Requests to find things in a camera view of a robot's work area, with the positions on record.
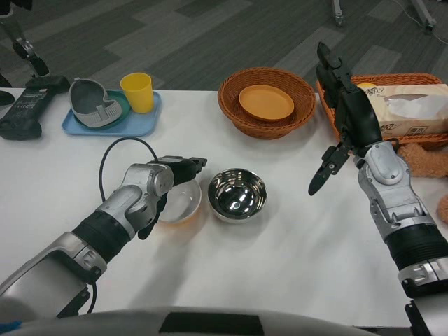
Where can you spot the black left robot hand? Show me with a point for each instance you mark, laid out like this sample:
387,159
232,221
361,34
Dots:
182,168

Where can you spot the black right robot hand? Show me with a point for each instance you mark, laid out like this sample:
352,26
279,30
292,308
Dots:
357,119

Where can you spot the white plastic bowl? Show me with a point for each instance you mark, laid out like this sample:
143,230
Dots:
185,199

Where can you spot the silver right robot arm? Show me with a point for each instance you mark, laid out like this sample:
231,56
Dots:
385,164

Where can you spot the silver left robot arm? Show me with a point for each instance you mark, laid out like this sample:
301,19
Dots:
140,182

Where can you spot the shiny steel bowl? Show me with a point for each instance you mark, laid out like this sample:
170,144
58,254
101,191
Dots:
238,196

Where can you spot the grey plastic strainer bowl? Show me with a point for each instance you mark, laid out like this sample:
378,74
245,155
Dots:
87,101

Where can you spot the light blue plastic tray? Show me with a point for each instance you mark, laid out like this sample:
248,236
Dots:
147,122

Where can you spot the rectangular orange wicker basket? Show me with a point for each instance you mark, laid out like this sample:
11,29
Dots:
402,78

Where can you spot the paper tissue box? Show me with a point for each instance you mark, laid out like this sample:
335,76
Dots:
420,122

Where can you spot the round brown wicker basket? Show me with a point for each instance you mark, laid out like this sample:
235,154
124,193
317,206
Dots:
231,115

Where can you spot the brown teddy bear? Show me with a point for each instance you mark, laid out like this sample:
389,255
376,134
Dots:
420,161

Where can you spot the yellow plastic cup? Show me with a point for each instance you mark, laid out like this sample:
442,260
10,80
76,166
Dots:
138,94

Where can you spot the orange plastic plate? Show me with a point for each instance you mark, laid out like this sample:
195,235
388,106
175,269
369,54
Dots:
266,103

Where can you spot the teal plastic plate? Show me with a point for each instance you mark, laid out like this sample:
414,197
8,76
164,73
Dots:
119,96

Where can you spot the black handheld controller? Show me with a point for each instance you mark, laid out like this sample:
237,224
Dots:
24,108

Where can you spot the silver robot chest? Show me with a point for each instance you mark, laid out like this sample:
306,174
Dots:
105,322

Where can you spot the silver black robot limb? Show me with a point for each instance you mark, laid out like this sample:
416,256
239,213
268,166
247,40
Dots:
21,45

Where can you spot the white hoist frame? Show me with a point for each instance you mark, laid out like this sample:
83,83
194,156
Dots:
337,10

